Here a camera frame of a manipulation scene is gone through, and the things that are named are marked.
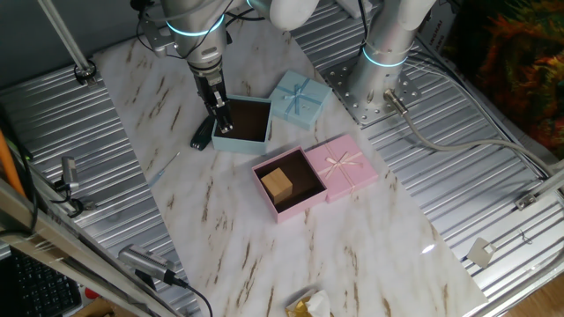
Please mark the open light blue gift box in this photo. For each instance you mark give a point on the open light blue gift box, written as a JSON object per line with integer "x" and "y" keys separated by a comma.
{"x": 238, "y": 146}

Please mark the colourful patterned cloth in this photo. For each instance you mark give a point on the colourful patterned cloth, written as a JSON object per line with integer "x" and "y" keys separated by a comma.
{"x": 520, "y": 66}

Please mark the clear plastic pipette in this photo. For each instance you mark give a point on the clear plastic pipette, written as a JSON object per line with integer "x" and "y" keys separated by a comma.
{"x": 158, "y": 176}

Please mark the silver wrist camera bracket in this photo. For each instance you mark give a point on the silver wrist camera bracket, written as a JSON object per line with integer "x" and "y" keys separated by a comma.
{"x": 152, "y": 37}

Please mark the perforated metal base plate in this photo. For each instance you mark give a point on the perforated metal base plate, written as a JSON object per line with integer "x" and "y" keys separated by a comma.
{"x": 370, "y": 112}

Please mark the wooden cube block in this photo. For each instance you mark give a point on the wooden cube block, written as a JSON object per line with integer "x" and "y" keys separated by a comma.
{"x": 277, "y": 185}

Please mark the wooden box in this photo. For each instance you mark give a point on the wooden box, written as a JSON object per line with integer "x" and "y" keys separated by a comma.
{"x": 99, "y": 309}

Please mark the light blue lid with ribbon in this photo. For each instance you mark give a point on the light blue lid with ribbon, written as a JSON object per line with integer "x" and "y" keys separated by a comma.
{"x": 308, "y": 110}

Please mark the emergency stop button box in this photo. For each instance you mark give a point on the emergency stop button box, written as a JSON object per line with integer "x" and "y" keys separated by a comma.
{"x": 90, "y": 293}

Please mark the white printed board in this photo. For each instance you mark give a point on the white printed board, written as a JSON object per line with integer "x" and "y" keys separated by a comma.
{"x": 440, "y": 26}

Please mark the black keyboard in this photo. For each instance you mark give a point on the black keyboard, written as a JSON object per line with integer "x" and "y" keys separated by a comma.
{"x": 39, "y": 290}

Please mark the ribbed silver camera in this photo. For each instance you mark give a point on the ribbed silver camera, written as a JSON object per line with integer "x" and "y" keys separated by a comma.
{"x": 145, "y": 260}

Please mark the aluminium pole with clamp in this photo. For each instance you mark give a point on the aluminium pole with clamp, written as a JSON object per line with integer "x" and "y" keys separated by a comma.
{"x": 66, "y": 39}

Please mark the aluminium bar with bracket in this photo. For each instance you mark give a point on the aluminium bar with bracket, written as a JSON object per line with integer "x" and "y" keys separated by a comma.
{"x": 526, "y": 201}

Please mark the gold pack with white tissue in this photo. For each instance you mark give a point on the gold pack with white tissue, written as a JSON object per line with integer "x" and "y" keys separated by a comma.
{"x": 317, "y": 306}

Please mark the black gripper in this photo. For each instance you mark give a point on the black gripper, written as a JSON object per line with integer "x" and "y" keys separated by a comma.
{"x": 208, "y": 79}

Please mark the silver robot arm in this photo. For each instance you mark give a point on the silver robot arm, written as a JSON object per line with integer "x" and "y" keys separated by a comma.
{"x": 383, "y": 48}

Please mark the white paper tag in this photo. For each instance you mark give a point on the white paper tag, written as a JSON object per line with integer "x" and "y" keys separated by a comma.
{"x": 480, "y": 253}

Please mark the black folding hex key set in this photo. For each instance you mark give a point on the black folding hex key set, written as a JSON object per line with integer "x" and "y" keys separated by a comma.
{"x": 200, "y": 138}

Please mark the pink box lid with ribbon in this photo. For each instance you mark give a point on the pink box lid with ribbon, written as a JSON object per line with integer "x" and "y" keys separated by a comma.
{"x": 352, "y": 180}

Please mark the orange pole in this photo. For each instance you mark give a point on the orange pole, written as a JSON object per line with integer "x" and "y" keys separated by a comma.
{"x": 8, "y": 163}

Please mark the open pink gift box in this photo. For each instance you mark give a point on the open pink gift box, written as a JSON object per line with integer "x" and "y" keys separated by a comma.
{"x": 291, "y": 213}

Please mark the aluminium frame bar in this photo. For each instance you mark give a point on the aluminium frame bar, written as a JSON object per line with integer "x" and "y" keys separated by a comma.
{"x": 44, "y": 238}

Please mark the small grey camera on mount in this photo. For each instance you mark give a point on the small grey camera on mount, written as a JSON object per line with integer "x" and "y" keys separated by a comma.
{"x": 69, "y": 169}

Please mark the marble pattern table mat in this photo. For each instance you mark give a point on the marble pattern table mat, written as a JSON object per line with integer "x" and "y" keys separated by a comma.
{"x": 264, "y": 264}

